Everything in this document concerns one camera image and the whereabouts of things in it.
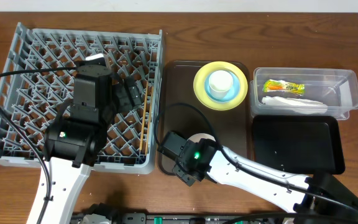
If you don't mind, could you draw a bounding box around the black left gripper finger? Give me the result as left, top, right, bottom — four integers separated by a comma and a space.
112, 74, 133, 113
124, 77, 142, 107

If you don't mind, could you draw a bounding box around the white cup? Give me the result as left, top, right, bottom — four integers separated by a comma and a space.
208, 70, 233, 100

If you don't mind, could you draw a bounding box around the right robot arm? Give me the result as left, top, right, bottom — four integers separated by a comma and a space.
157, 132, 358, 223

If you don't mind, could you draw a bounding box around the brown serving tray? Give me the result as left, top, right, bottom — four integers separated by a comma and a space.
158, 60, 254, 179

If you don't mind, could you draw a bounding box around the wooden chopstick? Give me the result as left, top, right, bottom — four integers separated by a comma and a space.
139, 82, 149, 153
145, 86, 154, 151

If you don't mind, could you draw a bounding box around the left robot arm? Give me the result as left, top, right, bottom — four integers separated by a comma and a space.
27, 54, 142, 223

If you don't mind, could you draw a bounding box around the black equipment at bottom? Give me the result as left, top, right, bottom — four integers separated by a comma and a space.
70, 202, 354, 224

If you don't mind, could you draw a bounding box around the yellow plate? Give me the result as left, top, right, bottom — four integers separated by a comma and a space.
193, 61, 248, 111

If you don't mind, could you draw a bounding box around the black tray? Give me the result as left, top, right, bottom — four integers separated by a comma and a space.
252, 115, 346, 175

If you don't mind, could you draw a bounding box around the grey dishwasher rack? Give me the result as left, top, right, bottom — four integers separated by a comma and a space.
0, 24, 165, 174

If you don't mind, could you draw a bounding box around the light blue bowl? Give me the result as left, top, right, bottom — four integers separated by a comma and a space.
204, 72, 239, 103

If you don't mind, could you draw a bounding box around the white napkin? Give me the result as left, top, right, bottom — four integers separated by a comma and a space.
262, 96, 328, 114

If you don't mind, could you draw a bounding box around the white bowl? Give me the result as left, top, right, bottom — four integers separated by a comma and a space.
188, 133, 215, 142

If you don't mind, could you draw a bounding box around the green orange snack wrapper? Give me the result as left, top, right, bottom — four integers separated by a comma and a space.
263, 79, 305, 95

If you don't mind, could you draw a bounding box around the clear plastic bin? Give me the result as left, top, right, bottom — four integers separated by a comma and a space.
250, 67, 358, 120

